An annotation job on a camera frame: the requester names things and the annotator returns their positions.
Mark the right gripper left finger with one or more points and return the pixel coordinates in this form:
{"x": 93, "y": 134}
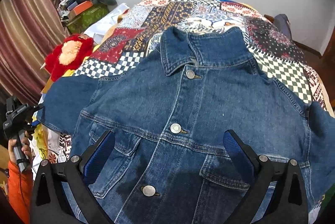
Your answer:
{"x": 49, "y": 203}

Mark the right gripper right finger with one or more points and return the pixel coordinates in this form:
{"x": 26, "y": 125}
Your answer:
{"x": 288, "y": 202}

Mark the blue denim jacket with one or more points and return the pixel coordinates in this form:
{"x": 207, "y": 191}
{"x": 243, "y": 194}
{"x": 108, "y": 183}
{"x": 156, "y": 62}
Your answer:
{"x": 169, "y": 114}

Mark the orange left sleeve forearm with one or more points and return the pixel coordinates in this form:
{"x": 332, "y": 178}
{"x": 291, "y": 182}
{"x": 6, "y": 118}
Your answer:
{"x": 20, "y": 187}

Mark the person's left hand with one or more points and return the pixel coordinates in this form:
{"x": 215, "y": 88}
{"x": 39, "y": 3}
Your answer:
{"x": 24, "y": 145}

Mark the red plush toy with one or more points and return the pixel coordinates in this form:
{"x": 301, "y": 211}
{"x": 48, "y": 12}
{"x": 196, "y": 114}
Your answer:
{"x": 69, "y": 55}

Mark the striped maroon curtain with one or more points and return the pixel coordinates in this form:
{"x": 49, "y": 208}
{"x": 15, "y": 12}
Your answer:
{"x": 30, "y": 30}

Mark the green storage box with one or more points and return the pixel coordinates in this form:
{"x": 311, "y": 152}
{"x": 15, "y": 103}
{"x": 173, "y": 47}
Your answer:
{"x": 87, "y": 18}

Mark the white folded cloth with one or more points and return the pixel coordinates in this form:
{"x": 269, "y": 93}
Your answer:
{"x": 98, "y": 30}

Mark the orange box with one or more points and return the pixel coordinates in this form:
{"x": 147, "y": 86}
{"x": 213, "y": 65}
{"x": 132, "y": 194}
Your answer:
{"x": 82, "y": 7}

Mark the patchwork patterned bedspread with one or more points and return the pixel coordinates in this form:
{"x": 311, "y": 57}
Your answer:
{"x": 141, "y": 29}

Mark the purple grey backpack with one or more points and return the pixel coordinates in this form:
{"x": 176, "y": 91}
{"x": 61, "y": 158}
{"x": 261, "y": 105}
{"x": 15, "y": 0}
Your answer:
{"x": 281, "y": 22}

